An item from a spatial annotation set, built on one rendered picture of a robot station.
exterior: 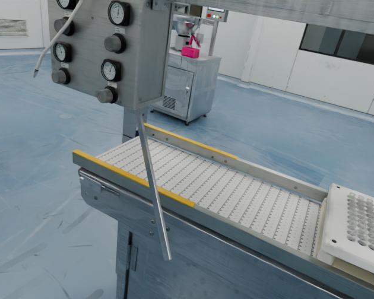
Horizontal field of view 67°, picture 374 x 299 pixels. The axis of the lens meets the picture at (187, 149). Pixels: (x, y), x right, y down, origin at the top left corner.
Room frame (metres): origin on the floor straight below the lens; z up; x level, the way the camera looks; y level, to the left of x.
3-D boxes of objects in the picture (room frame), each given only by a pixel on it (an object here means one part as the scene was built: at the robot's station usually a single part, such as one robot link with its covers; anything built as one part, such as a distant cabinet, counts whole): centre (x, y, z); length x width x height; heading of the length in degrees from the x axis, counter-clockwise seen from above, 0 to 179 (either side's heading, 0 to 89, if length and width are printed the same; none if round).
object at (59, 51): (0.56, 0.27, 1.12); 0.04 x 0.01 x 0.04; 66
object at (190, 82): (3.43, 0.18, 0.38); 0.63 x 0.57 x 0.76; 63
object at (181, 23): (3.49, 0.19, 0.95); 0.49 x 0.36 x 0.37; 63
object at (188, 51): (3.18, 0.14, 0.80); 0.16 x 0.12 x 0.09; 63
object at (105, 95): (0.51, 0.17, 1.07); 0.03 x 0.03 x 0.04; 66
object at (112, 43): (0.50, 0.15, 1.17); 0.03 x 0.02 x 0.04; 66
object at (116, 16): (0.51, 0.15, 1.21); 0.04 x 0.01 x 0.04; 66
